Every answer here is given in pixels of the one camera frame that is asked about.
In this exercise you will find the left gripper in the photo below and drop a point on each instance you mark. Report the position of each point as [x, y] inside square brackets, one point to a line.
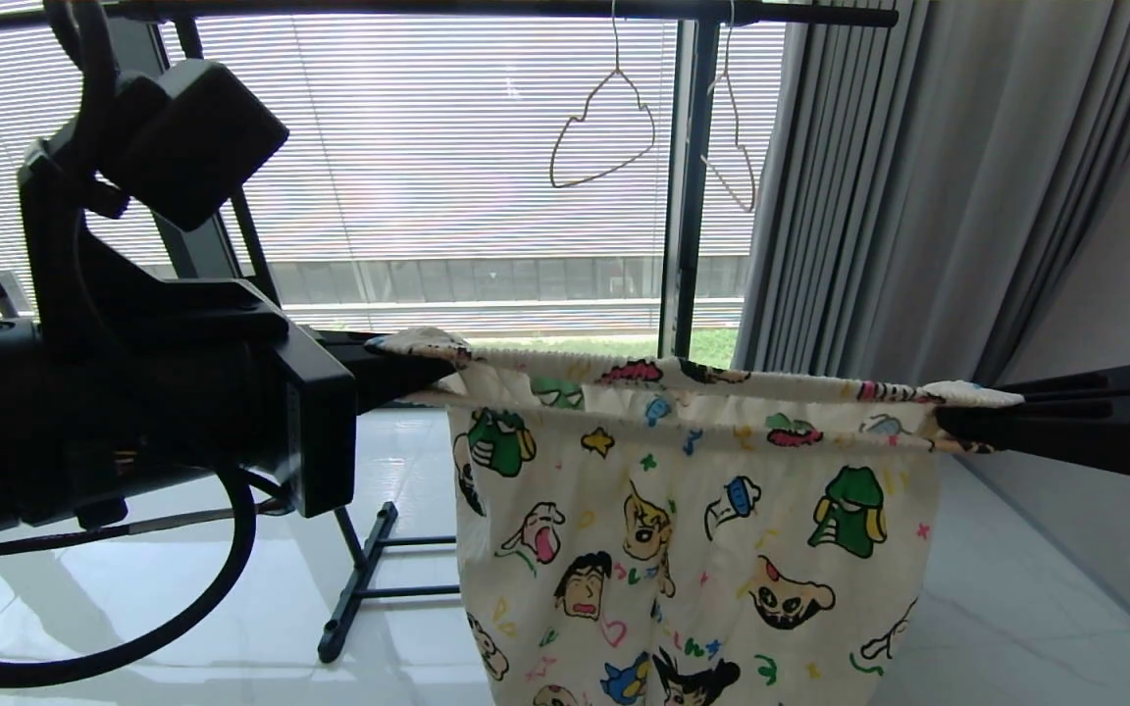
[182, 412]

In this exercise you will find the grey curtain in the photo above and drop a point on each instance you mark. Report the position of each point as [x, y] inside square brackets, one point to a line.
[918, 196]

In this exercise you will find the black clothes rack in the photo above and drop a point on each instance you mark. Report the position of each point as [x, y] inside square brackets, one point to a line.
[526, 10]

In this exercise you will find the window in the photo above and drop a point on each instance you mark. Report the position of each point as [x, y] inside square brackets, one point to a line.
[428, 147]

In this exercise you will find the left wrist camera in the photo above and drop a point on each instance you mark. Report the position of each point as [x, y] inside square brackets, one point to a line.
[192, 137]

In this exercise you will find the pink clothes hanger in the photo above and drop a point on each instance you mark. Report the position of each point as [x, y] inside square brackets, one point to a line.
[614, 78]
[734, 108]

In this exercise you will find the cream printed shorts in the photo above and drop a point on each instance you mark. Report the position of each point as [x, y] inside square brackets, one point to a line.
[683, 529]

